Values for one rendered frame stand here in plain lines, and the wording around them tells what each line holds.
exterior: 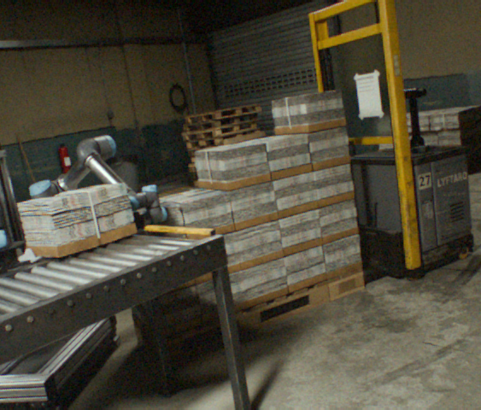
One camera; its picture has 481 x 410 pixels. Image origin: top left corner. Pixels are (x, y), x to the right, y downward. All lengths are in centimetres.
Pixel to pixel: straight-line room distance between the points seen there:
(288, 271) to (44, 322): 185
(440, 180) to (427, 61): 572
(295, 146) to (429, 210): 106
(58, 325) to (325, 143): 210
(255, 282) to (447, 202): 148
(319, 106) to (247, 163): 60
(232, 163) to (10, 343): 171
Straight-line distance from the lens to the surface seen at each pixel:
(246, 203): 301
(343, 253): 345
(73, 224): 220
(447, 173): 382
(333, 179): 334
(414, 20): 946
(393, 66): 343
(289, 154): 314
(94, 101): 1043
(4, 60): 979
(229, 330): 215
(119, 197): 231
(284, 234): 317
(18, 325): 164
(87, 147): 272
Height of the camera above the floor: 126
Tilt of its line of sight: 11 degrees down
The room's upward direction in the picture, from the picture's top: 9 degrees counter-clockwise
